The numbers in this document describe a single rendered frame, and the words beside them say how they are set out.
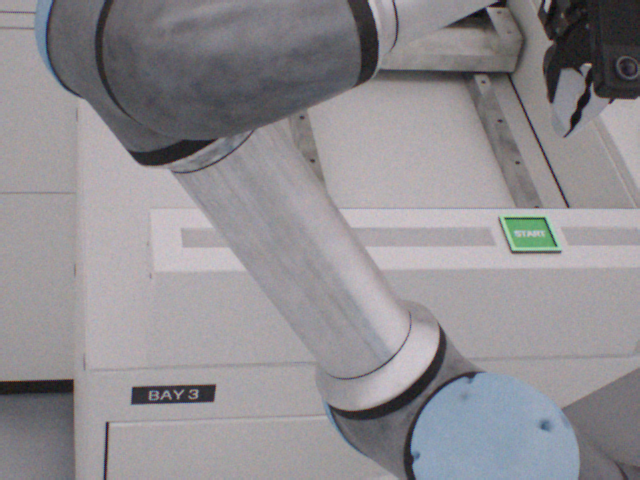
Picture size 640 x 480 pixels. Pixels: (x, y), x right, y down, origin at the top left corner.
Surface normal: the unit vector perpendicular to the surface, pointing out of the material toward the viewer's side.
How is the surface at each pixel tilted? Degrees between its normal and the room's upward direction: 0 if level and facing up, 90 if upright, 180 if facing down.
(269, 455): 90
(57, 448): 0
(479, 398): 43
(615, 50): 32
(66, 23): 76
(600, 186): 90
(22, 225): 90
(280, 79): 85
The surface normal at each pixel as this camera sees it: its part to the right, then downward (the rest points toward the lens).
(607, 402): -0.61, -0.53
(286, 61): 0.21, 0.44
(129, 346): 0.14, -0.73
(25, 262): 0.16, 0.68
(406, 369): 0.07, -0.29
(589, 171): -0.98, 0.00
